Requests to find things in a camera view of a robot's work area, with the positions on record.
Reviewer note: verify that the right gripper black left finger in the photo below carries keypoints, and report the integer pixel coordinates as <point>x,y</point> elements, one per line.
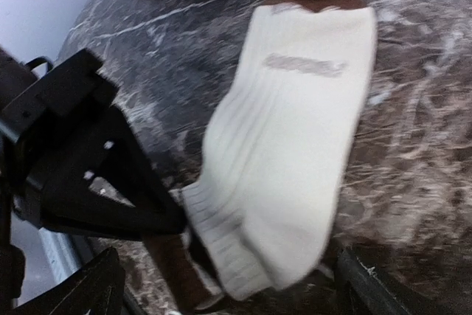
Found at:
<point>96,288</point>

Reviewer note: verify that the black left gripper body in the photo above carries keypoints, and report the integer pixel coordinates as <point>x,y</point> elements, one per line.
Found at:
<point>46,126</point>

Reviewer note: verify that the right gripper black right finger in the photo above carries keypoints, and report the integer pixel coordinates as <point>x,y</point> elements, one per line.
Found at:
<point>364,288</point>

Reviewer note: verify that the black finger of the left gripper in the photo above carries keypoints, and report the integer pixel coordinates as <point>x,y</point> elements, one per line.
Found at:
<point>117,157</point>
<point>105,218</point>

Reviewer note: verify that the white brown striped sock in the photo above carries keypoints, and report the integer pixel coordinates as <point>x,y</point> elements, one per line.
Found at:
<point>273,155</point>

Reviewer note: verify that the white slotted cable duct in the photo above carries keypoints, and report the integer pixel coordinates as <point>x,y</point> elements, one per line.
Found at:
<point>60,253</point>

